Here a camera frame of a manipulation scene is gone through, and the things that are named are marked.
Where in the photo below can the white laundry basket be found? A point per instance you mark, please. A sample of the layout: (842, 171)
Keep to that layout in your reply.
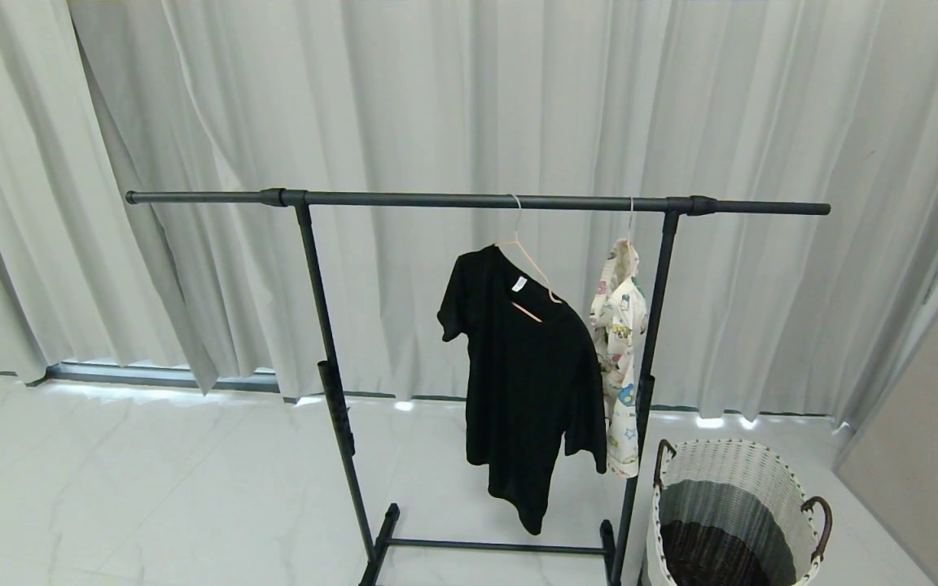
(729, 472)

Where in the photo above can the white curtain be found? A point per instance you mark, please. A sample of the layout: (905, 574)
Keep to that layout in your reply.
(436, 98)

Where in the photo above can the black clothes rack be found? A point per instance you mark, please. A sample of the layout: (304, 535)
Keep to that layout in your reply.
(477, 199)

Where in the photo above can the window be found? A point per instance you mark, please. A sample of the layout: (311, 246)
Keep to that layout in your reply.
(151, 374)

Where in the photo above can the pink clothes hanger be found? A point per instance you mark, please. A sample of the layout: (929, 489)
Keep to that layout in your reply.
(630, 224)
(518, 236)

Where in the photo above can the black t-shirt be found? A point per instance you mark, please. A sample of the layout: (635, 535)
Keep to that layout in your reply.
(526, 391)

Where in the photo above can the cream printed garment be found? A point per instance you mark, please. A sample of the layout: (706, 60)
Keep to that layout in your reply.
(620, 366)

